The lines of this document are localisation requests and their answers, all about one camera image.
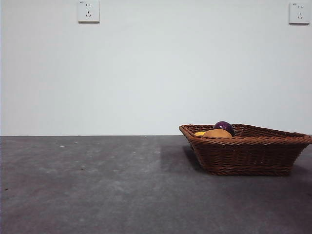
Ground purple eggplant green stem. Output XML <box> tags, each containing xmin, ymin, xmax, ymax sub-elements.
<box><xmin>213</xmin><ymin>120</ymin><xmax>235</xmax><ymax>137</ymax></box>

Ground brown wicker basket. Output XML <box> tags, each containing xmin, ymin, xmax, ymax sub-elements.
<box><xmin>179</xmin><ymin>123</ymin><xmax>312</xmax><ymax>176</ymax></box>

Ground white wall socket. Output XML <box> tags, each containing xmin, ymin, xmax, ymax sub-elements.
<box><xmin>78</xmin><ymin>0</ymin><xmax>100</xmax><ymax>24</ymax></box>
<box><xmin>289</xmin><ymin>2</ymin><xmax>312</xmax><ymax>25</ymax></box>

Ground brown potato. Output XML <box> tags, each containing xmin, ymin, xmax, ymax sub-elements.
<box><xmin>203</xmin><ymin>129</ymin><xmax>233</xmax><ymax>139</ymax></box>

